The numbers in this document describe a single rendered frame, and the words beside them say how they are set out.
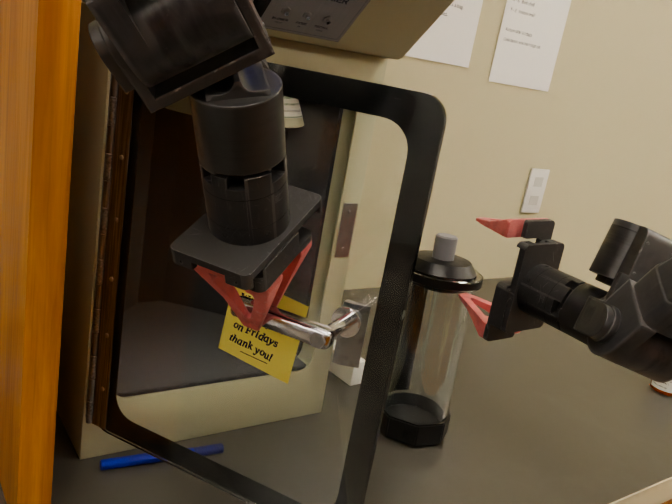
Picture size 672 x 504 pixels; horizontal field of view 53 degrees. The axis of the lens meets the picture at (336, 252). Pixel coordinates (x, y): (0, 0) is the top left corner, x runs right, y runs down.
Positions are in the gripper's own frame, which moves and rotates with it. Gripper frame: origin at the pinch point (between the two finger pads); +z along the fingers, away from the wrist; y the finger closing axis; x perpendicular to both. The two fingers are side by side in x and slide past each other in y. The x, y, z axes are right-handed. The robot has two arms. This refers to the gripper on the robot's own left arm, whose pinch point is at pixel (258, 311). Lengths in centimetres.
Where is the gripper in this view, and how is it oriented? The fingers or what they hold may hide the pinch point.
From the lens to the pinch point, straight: 53.9
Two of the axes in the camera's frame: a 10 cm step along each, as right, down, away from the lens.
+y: -4.7, 5.7, -6.8
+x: 8.9, 3.0, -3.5
